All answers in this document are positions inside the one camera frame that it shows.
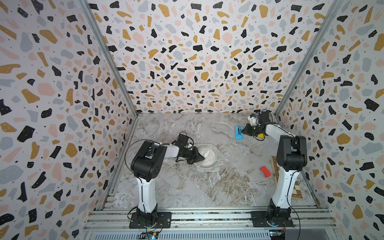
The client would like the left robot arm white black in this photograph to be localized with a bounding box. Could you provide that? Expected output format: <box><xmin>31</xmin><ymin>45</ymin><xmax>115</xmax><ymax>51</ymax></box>
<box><xmin>131</xmin><ymin>133</ymin><xmax>205</xmax><ymax>225</ymax></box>

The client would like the blue tape dispenser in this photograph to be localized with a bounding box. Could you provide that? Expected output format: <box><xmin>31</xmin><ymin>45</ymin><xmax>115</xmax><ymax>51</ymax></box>
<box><xmin>235</xmin><ymin>126</ymin><xmax>244</xmax><ymax>140</ymax></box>

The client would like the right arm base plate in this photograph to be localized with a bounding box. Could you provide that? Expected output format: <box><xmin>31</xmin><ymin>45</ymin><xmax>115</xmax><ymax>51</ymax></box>
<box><xmin>251</xmin><ymin>211</ymin><xmax>295</xmax><ymax>228</ymax></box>

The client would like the small red object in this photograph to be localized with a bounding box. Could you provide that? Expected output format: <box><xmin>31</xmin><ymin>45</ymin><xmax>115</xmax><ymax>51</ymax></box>
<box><xmin>260</xmin><ymin>166</ymin><xmax>272</xmax><ymax>178</ymax></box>

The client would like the white vent grille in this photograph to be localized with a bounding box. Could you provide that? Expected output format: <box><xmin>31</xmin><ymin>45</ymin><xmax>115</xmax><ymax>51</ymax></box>
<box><xmin>90</xmin><ymin>230</ymin><xmax>271</xmax><ymax>240</ymax></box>

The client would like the wooden checkerboard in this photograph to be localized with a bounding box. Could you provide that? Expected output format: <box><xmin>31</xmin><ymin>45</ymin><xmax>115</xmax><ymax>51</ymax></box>
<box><xmin>271</xmin><ymin>156</ymin><xmax>303</xmax><ymax>199</ymax></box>

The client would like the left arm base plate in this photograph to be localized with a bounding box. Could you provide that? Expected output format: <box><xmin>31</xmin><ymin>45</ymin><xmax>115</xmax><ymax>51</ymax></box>
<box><xmin>129</xmin><ymin>212</ymin><xmax>172</xmax><ymax>229</ymax></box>

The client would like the aluminium rail frame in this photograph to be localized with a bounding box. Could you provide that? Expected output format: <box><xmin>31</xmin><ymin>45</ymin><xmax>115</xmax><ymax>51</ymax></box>
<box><xmin>82</xmin><ymin>207</ymin><xmax>342</xmax><ymax>240</ymax></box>

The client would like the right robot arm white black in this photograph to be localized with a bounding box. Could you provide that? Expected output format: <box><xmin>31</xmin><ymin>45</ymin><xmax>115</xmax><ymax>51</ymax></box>
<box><xmin>235</xmin><ymin>111</ymin><xmax>308</xmax><ymax>227</ymax></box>

